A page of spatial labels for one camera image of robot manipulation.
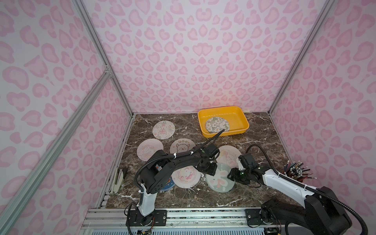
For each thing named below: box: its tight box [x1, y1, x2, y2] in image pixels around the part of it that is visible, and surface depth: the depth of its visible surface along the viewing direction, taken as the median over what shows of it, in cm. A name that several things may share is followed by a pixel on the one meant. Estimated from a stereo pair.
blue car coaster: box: [159, 176, 176, 192], surface depth 86 cm
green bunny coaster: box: [205, 162, 235, 193], surface depth 87 cm
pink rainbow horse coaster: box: [171, 165, 201, 189], surface depth 88 cm
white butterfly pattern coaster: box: [205, 116, 230, 134], surface depth 113 cm
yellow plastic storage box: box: [197, 105, 250, 137], surface depth 118 cm
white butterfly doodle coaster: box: [152, 120, 176, 141], surface depth 112 cm
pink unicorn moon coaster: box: [215, 144, 242, 168], surface depth 99 cm
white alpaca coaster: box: [169, 138, 196, 154], surface depth 103 cm
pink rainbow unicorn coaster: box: [136, 138, 165, 162], surface depth 103 cm
